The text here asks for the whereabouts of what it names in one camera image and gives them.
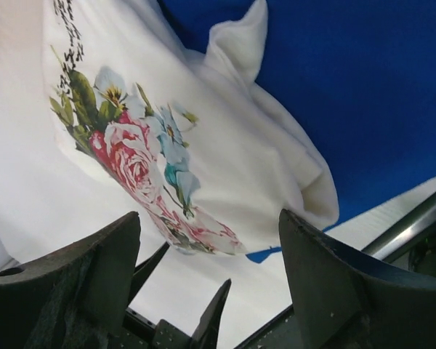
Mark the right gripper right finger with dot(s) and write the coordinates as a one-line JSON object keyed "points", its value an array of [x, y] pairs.
{"points": [[343, 298]]}

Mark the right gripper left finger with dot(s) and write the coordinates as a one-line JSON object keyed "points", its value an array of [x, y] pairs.
{"points": [[74, 297]]}

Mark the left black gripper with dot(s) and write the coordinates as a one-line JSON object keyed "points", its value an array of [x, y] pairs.
{"points": [[139, 332]]}

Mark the white floral t shirt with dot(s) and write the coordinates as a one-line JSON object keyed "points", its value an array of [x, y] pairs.
{"points": [[209, 155]]}

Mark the folded blue t shirt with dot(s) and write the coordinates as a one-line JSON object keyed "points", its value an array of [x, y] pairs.
{"points": [[360, 77]]}

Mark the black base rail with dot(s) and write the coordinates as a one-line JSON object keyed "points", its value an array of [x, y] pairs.
{"points": [[281, 332]]}

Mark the aluminium frame rail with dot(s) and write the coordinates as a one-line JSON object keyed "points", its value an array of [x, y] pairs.
{"points": [[410, 241]]}

